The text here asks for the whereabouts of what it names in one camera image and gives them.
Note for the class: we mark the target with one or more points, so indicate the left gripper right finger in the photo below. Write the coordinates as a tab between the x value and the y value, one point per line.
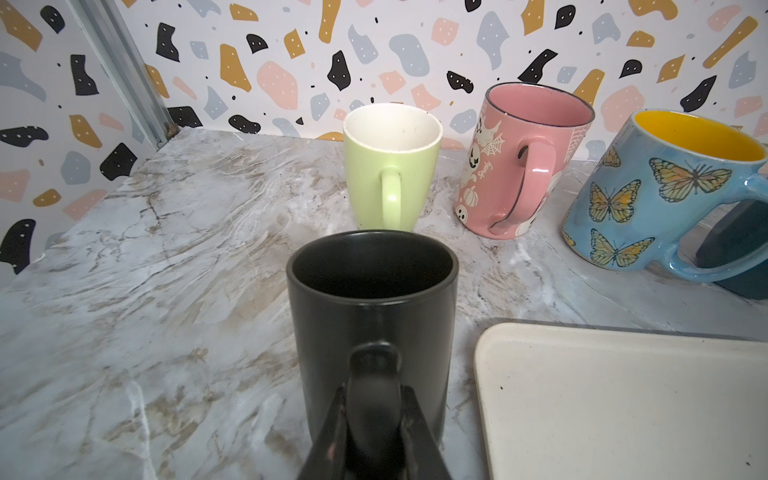
422	457

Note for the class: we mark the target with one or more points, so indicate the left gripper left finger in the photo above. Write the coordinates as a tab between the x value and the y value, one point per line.
327	457

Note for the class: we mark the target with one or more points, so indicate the black mug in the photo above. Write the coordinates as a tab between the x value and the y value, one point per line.
374	311

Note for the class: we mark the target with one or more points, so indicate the light green mug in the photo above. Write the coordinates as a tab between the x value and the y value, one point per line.
390	154

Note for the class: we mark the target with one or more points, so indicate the pink mug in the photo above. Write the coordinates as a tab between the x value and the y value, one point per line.
525	136

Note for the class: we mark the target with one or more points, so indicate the light blue mug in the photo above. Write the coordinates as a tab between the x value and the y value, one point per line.
663	173

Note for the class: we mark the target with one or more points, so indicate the dark green mug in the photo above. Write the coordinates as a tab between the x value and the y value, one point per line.
739	232

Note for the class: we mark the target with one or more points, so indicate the beige serving tray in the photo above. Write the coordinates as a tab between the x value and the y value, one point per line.
573	403

